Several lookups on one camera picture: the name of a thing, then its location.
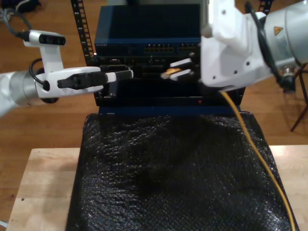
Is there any white sneaker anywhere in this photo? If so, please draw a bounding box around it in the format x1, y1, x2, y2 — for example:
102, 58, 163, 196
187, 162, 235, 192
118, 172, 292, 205
0, 7, 12, 24

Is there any yellow network cable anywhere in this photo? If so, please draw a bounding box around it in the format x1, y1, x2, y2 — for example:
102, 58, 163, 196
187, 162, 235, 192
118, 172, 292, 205
160, 67, 296, 231

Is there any blue network switch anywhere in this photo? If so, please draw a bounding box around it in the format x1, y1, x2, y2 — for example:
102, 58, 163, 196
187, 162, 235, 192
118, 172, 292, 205
94, 5, 202, 57

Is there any dark wooden chair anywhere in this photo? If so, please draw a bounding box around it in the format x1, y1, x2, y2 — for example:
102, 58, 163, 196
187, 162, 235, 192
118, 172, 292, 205
290, 64, 308, 132

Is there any grey camera cable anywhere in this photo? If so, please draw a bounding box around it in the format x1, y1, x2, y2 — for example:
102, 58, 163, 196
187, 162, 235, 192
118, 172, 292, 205
0, 8, 31, 40

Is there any black rack shelf tray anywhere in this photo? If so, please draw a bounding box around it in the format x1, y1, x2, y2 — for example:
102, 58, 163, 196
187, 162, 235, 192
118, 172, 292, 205
95, 78, 246, 107

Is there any blue base board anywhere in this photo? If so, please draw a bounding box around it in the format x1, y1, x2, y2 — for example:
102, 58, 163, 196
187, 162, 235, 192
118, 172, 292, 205
98, 105, 243, 116

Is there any black rack server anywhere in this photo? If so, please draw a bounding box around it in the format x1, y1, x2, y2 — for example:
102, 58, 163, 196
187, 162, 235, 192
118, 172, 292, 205
88, 55, 200, 80

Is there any dark sneaker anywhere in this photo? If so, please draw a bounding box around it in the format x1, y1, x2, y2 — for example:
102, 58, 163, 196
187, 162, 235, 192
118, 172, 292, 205
5, 0, 41, 15

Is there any black bubble mat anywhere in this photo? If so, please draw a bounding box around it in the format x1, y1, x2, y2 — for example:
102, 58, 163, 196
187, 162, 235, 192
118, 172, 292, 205
65, 111, 300, 231

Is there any black perforated rack post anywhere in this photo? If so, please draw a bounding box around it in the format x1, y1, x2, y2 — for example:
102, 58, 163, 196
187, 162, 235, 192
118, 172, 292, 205
259, 0, 274, 14
70, 0, 102, 97

